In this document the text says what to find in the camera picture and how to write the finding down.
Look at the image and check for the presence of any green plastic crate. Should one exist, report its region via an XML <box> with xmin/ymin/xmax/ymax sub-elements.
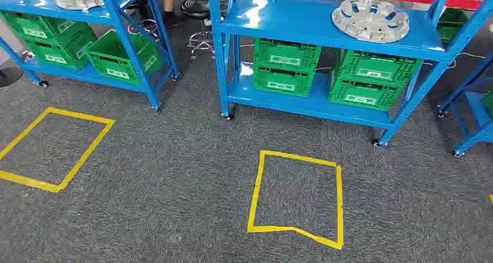
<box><xmin>328</xmin><ymin>76</ymin><xmax>404</xmax><ymax>112</ymax></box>
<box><xmin>254</xmin><ymin>37</ymin><xmax>322</xmax><ymax>75</ymax></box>
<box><xmin>436</xmin><ymin>8</ymin><xmax>470</xmax><ymax>44</ymax></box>
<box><xmin>23</xmin><ymin>30</ymin><xmax>98</xmax><ymax>70</ymax></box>
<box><xmin>253</xmin><ymin>65</ymin><xmax>315</xmax><ymax>98</ymax></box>
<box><xmin>481</xmin><ymin>91</ymin><xmax>493</xmax><ymax>116</ymax></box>
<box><xmin>84</xmin><ymin>29</ymin><xmax>163</xmax><ymax>87</ymax></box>
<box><xmin>335</xmin><ymin>49</ymin><xmax>423</xmax><ymax>89</ymax></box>
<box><xmin>0</xmin><ymin>10</ymin><xmax>93</xmax><ymax>46</ymax></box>

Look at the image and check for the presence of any yellow floor tape square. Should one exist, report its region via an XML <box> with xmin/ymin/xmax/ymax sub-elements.
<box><xmin>246</xmin><ymin>150</ymin><xmax>344</xmax><ymax>250</ymax></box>
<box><xmin>0</xmin><ymin>106</ymin><xmax>116</xmax><ymax>194</ymax></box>

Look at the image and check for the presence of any black swivel stool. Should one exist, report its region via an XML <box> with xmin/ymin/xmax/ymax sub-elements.
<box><xmin>181</xmin><ymin>0</ymin><xmax>228</xmax><ymax>61</ymax></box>
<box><xmin>125</xmin><ymin>0</ymin><xmax>163</xmax><ymax>42</ymax></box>

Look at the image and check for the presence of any black round floor base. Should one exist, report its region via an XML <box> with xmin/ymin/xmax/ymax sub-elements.
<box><xmin>0</xmin><ymin>66</ymin><xmax>24</xmax><ymax>88</ymax></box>

